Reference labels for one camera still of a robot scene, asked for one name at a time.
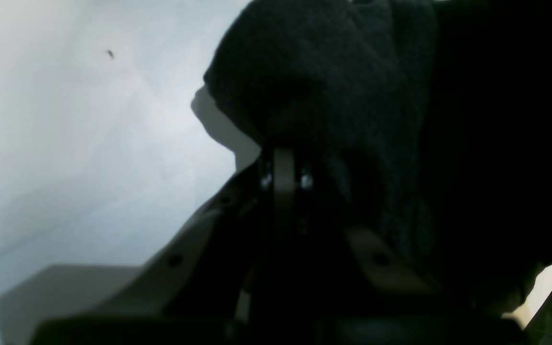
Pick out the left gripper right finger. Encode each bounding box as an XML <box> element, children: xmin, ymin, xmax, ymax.
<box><xmin>295</xmin><ymin>160</ymin><xmax>528</xmax><ymax>345</ymax></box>

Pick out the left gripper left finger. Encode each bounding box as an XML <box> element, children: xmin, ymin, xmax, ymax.
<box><xmin>29</xmin><ymin>149</ymin><xmax>296</xmax><ymax>345</ymax></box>

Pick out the black t-shirt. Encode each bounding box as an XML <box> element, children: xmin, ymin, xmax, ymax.
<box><xmin>204</xmin><ymin>0</ymin><xmax>552</xmax><ymax>314</ymax></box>

